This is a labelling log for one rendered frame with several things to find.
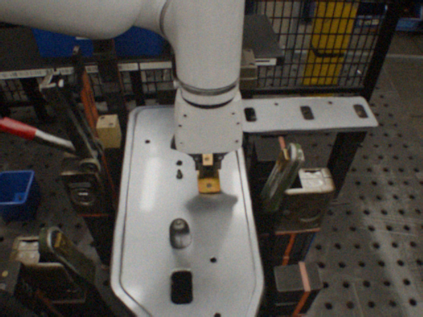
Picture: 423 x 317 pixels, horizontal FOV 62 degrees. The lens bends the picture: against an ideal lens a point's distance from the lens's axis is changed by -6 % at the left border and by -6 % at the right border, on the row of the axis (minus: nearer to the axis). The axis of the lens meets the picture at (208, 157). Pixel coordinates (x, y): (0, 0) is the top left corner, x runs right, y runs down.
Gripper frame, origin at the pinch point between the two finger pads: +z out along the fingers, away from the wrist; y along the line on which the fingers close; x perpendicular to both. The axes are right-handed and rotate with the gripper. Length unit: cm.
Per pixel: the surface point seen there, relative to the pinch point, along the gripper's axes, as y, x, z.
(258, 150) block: 10.2, 6.8, 4.9
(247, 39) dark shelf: 12.3, 40.3, 0.0
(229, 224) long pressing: 2.8, -10.5, 2.8
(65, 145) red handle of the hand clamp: -22.5, -0.6, -6.4
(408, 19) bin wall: 128, 148, 48
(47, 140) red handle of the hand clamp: -24.9, -0.8, -7.8
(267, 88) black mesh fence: 23, 55, 27
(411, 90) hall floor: 153, 150, 103
